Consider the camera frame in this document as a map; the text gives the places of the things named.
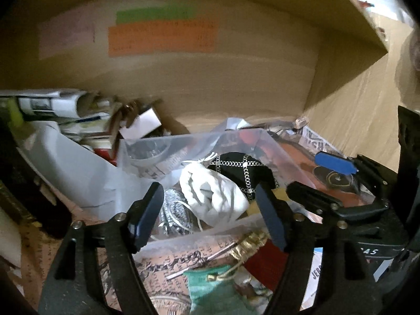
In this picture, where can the white plastic sheet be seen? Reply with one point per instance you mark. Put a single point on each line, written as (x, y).
(75, 167)

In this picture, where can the pink paper note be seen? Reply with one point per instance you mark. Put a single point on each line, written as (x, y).
(65, 36)

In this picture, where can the grey knitted cloth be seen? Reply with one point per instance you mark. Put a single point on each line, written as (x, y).
(174, 215)

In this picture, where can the cardboard box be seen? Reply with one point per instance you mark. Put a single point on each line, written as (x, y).
(279, 3)

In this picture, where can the silver metal pin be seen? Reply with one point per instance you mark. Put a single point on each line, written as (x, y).
(200, 262)

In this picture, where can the stack of small boxes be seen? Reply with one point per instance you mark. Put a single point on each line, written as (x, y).
(95, 131)

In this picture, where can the red cloth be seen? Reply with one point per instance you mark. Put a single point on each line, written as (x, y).
(262, 265)

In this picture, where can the rolled newspaper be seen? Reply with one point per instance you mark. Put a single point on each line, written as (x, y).
(55, 103)

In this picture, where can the clear plastic bag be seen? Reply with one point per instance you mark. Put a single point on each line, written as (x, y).
(197, 144)

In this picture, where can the printed newspaper lining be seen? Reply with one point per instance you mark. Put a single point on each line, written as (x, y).
(164, 265)

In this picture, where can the red item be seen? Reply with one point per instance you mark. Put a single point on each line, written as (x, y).
(254, 137)

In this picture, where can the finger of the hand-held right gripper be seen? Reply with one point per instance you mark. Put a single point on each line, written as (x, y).
(333, 163)
(311, 196)

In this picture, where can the white small card box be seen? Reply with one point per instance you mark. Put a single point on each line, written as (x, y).
(141, 123)

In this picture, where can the brown leather item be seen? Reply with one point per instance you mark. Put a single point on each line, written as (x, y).
(308, 167)

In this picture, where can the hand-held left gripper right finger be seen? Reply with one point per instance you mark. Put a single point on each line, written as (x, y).
(271, 219)

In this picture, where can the green paper note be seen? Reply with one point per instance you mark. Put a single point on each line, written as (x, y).
(154, 14)

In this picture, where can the orange paper note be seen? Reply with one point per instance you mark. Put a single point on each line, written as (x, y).
(157, 39)

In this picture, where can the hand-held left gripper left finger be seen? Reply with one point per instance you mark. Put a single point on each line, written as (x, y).
(148, 218)

